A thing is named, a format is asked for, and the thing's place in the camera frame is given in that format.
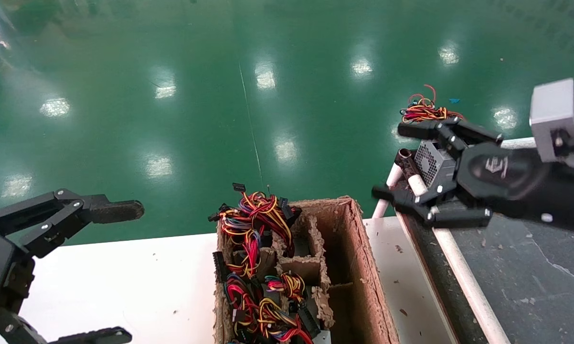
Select short white pipe leg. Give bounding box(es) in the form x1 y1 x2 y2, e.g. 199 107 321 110
372 164 404 219

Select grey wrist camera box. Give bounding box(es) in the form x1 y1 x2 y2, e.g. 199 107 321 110
529 78 574 171

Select wire bundles in box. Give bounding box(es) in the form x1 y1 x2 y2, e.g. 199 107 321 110
208 182 302 282

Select brown cardboard divider box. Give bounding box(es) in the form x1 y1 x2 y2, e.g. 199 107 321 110
213 195 401 344

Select white horizontal pipe rail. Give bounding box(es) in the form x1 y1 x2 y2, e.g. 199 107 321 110
501 137 539 149

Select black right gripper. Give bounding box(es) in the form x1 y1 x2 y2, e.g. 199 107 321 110
372 116 574 235

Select pile of coloured wire harnesses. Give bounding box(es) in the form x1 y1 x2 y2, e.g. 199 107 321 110
224 273 268 344

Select grey power supply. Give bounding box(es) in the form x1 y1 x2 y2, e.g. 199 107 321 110
400 85 466 190
261 271 333 344

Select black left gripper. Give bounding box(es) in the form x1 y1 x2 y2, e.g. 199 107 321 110
0 189 145 344

